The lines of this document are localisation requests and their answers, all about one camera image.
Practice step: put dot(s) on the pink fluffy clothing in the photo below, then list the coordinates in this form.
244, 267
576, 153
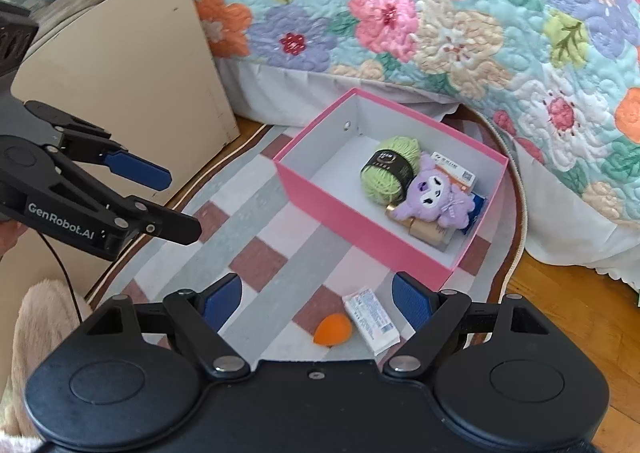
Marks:
35, 333

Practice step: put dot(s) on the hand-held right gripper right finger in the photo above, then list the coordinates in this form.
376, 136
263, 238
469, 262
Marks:
412, 298

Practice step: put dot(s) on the white tissue packet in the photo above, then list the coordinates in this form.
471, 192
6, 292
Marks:
372, 320

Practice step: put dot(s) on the gold foundation bottle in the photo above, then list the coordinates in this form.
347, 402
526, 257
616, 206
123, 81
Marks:
430, 233

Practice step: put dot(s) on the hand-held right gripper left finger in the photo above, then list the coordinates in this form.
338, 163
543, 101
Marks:
222, 300

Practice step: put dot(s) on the pink cardboard box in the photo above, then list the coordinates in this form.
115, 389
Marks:
350, 233

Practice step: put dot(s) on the blue wet wipes packet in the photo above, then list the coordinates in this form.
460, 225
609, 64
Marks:
477, 213

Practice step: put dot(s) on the purple plush toy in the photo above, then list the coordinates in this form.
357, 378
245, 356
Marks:
435, 193

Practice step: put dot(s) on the white orange floss box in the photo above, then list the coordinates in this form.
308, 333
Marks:
457, 170

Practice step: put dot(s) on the green yarn ball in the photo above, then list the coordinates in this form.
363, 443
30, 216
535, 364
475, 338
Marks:
395, 150

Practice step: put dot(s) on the floral quilt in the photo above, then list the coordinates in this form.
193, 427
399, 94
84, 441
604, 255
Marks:
450, 8

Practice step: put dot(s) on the orange makeup sponge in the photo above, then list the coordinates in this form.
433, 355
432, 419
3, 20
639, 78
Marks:
332, 330

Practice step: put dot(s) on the beige wooden board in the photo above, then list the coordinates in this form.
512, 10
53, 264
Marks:
125, 58

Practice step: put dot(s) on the checkered rug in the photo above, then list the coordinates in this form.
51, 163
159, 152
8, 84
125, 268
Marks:
280, 253

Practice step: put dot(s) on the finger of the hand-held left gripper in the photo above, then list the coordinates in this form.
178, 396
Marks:
140, 170
170, 225

